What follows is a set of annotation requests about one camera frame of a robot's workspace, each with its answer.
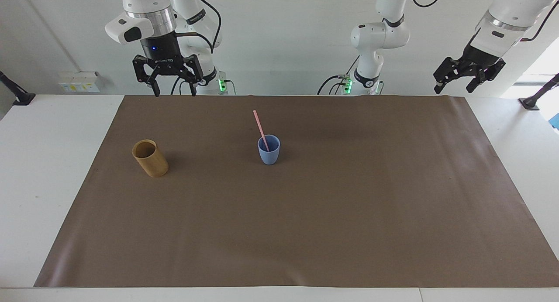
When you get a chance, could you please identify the white wall socket box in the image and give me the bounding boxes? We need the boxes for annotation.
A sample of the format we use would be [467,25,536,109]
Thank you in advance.
[58,70,101,93]

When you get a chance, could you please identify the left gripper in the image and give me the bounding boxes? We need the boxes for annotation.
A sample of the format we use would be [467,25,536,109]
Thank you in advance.
[433,33,507,95]

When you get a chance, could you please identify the black stand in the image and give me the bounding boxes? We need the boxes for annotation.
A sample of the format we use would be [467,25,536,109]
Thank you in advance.
[0,70,36,106]
[518,72,559,111]

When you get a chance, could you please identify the bamboo cup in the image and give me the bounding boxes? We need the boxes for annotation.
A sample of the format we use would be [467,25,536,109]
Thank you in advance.
[132,139,169,178]

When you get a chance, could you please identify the blue cup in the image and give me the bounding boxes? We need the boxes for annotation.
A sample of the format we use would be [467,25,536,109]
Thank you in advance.
[257,134,281,165]

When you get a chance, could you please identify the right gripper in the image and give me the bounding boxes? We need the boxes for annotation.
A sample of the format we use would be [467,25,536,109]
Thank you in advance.
[132,31,204,97]

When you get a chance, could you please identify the pink straw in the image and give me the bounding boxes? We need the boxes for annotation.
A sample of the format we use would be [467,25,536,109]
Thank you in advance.
[253,110,270,152]

